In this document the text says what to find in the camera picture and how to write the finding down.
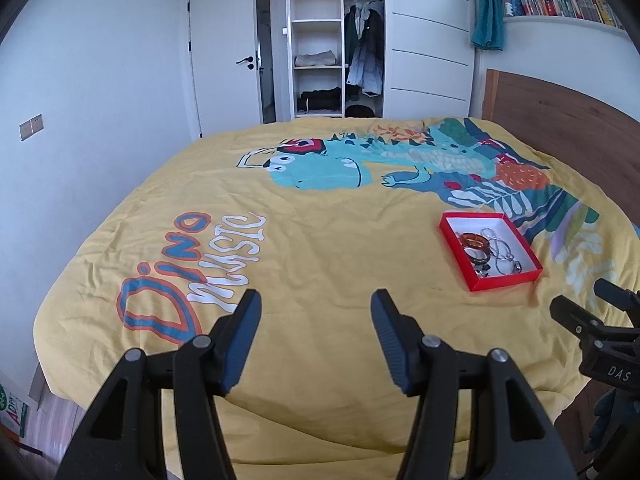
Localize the hanging jackets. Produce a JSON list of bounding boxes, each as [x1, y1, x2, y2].
[[344, 0, 386, 98]]

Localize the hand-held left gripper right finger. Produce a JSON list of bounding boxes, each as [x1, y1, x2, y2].
[[370, 288, 583, 480]]

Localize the yellow printed blanket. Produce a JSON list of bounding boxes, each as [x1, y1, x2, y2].
[[32, 117, 640, 480]]

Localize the brown bangle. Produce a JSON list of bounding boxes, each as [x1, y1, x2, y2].
[[459, 232, 493, 263]]

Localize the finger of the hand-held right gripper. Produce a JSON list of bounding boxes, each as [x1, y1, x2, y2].
[[593, 278, 640, 313], [549, 296, 608, 350]]

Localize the person's right hand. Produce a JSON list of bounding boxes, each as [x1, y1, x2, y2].
[[587, 390, 624, 457]]

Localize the printed cardboard box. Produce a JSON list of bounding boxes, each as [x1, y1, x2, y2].
[[0, 382, 32, 443]]

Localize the white wardrobe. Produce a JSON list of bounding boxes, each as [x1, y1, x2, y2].
[[285, 0, 476, 121]]

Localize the teal curtain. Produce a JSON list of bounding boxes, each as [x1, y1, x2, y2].
[[471, 0, 506, 52]]

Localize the folded black clothes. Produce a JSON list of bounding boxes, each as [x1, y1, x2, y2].
[[296, 87, 342, 113]]

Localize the folded light clothes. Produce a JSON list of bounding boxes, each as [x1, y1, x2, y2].
[[294, 50, 337, 67]]

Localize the red cardboard box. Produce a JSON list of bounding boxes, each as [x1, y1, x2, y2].
[[439, 211, 544, 293]]

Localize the white door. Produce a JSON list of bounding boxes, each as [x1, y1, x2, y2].
[[187, 0, 263, 141]]

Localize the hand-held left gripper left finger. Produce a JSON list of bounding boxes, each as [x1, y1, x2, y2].
[[55, 289, 263, 480]]

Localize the wooden headboard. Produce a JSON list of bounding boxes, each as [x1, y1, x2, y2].
[[482, 69, 640, 171]]

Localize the wall light switch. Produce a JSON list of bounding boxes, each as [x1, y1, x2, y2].
[[19, 115, 45, 141]]

